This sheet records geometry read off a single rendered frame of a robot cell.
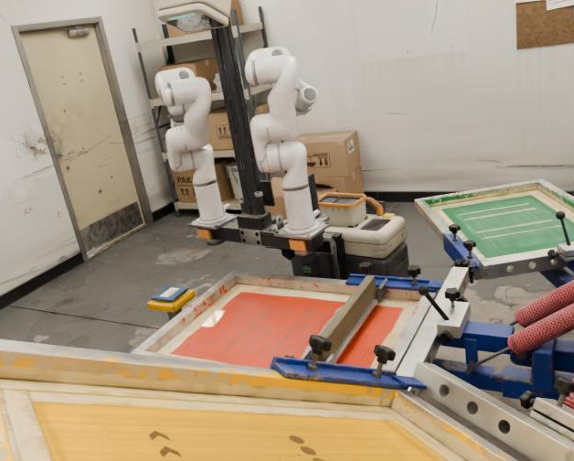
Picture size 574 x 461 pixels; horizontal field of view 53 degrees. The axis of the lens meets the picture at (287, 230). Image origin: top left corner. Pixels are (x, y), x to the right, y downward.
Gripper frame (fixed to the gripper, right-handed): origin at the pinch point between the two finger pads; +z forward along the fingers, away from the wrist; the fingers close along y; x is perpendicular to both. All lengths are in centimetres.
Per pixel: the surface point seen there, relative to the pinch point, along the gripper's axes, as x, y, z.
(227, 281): -70, -36, -30
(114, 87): 110, -83, 349
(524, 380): -95, 24, -114
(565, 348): -86, 30, -123
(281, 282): -71, -19, -40
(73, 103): 86, -120, 322
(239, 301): -76, -34, -40
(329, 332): -82, -19, -94
